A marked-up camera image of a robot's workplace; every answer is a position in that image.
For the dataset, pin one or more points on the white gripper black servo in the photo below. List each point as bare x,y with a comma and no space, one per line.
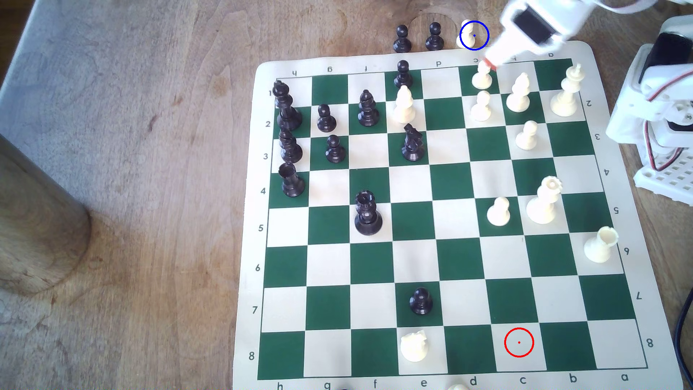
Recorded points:
505,51

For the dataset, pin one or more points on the white pawn chess piece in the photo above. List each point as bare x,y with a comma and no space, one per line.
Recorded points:
466,39
498,214
526,139
481,81
481,110

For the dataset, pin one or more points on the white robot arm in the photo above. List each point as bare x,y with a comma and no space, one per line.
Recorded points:
628,119

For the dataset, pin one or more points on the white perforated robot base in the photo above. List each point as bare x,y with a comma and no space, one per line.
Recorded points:
668,181

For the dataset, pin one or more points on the white bishop chess piece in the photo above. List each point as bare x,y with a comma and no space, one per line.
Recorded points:
404,110
518,98

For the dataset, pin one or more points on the black pawn chess piece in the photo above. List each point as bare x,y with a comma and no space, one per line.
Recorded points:
335,153
421,303
401,42
434,40
403,77
326,122

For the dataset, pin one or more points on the white king chess piece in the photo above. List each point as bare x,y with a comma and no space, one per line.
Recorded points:
565,100

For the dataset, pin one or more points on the black knight chess piece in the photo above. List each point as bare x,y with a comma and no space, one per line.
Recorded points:
413,147

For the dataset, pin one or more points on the black bishop chess piece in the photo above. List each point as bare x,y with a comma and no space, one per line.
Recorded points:
368,112
291,150

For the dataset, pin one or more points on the white queen chess piece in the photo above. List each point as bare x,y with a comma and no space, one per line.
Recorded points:
541,208

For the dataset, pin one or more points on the black queen chess piece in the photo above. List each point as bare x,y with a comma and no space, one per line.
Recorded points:
368,218

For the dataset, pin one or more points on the white rook chess piece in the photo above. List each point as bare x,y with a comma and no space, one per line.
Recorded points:
598,249

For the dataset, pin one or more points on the black king chess piece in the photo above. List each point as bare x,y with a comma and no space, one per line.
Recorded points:
287,114

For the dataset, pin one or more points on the black rook chess piece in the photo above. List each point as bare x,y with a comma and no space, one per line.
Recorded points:
292,184

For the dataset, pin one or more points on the white knight chess piece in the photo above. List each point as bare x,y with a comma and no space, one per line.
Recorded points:
414,348

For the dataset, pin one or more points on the green and cream chessboard mat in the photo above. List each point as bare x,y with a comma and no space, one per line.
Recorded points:
455,260

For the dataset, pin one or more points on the round wooden post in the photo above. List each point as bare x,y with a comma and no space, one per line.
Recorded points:
38,227

